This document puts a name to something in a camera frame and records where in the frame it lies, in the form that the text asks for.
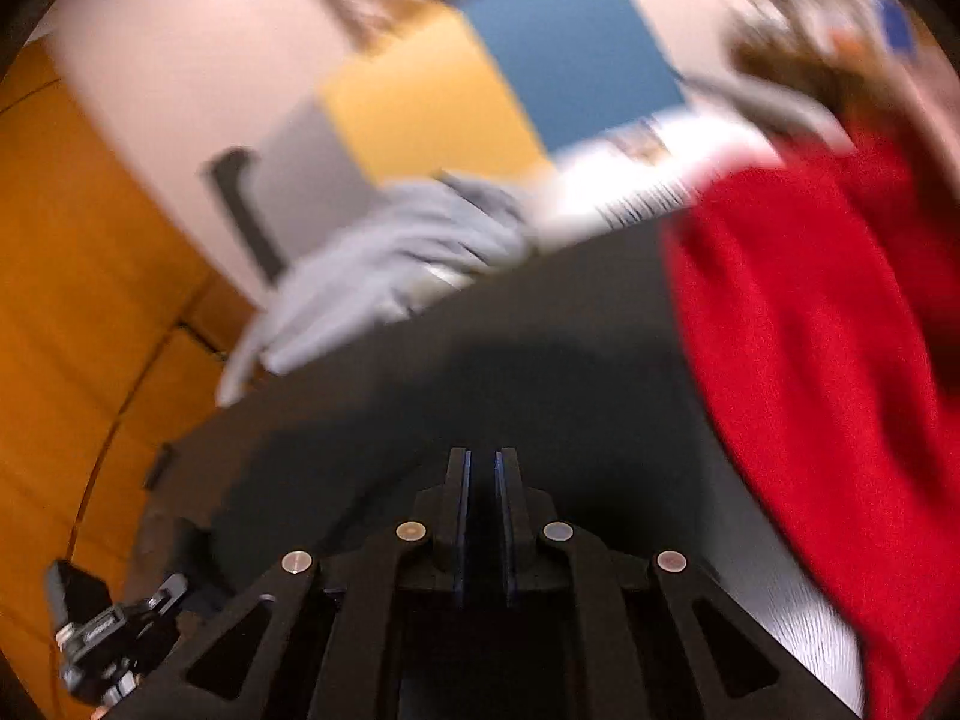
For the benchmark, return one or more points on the grey yellow blue chair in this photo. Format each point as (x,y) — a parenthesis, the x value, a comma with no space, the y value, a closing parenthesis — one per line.
(420,105)

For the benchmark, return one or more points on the light grey garment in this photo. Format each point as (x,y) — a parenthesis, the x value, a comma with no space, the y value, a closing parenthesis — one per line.
(375,270)

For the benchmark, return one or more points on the black knit sweater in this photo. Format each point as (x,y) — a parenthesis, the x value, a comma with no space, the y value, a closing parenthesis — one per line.
(315,480)

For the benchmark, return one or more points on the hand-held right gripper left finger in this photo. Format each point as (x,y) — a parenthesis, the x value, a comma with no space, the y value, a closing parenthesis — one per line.
(454,510)

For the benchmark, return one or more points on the red knit sweater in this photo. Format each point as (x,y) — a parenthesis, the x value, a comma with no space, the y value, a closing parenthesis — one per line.
(810,390)

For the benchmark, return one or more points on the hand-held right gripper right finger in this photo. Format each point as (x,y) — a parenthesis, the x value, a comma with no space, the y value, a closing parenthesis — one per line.
(508,510)

